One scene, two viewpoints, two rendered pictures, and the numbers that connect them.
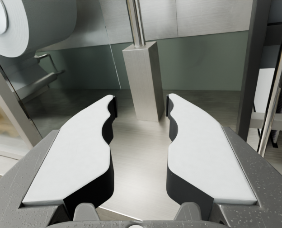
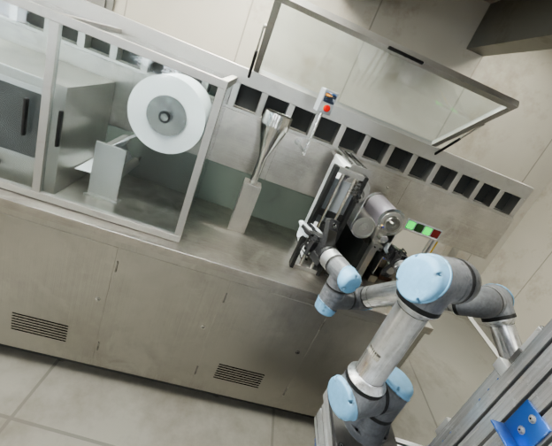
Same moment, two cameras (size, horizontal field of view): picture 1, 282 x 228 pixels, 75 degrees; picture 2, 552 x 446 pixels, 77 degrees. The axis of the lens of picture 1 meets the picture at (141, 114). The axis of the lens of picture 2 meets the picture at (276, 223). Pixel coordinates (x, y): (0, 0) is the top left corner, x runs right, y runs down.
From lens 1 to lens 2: 1.25 m
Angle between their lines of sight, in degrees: 36
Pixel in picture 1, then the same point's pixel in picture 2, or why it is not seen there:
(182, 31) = (269, 177)
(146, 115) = (237, 226)
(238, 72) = (292, 216)
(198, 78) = (266, 211)
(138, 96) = (239, 212)
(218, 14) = (293, 179)
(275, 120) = not seen: hidden behind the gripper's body
